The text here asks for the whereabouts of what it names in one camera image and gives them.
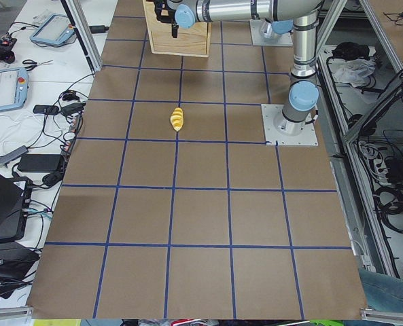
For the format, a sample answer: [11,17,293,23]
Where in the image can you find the coiled black cables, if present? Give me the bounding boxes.
[372,185,403,235]

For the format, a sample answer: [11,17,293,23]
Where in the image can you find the black power adapter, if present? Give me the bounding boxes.
[18,154,62,173]

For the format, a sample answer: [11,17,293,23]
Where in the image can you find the toy bread roll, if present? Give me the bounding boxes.
[170,107,184,132]

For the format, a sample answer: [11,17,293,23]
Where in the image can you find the upper teach pendant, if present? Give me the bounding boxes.
[29,14,75,47]

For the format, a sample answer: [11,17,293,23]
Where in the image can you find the light wooden drawer cabinet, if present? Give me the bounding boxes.
[143,1,212,58]

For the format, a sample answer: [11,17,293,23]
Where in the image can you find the teach pendant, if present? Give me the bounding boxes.
[0,67,29,112]
[29,14,75,47]

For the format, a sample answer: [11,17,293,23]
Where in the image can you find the lower teach pendant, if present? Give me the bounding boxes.
[0,67,29,112]

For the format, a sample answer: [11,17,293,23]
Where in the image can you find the black laptop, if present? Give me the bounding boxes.
[0,175,32,243]

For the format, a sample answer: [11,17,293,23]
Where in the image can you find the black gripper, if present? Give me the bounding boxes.
[153,0,179,38]

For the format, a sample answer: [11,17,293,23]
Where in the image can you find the black scissors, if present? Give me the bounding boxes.
[22,59,53,71]

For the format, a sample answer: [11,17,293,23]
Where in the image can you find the white crumpled cloth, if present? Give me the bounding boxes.
[333,59,376,88]

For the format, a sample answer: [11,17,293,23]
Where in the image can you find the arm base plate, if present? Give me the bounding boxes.
[261,104,318,147]
[250,20,293,48]

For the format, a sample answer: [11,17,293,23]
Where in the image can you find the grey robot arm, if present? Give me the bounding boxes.
[152,1,322,137]

